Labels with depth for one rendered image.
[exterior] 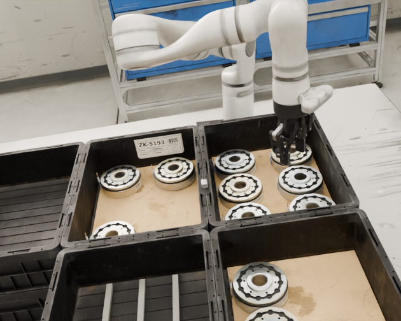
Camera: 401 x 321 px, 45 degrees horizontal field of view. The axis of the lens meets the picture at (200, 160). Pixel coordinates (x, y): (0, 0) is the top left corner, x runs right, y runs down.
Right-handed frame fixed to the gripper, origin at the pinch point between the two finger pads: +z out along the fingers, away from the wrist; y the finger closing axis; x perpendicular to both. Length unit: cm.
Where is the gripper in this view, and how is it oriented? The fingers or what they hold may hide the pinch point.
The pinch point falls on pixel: (293, 152)
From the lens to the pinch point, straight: 110.1
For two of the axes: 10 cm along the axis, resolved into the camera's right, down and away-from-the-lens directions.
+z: 1.4, 8.1, 5.8
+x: 7.4, 3.0, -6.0
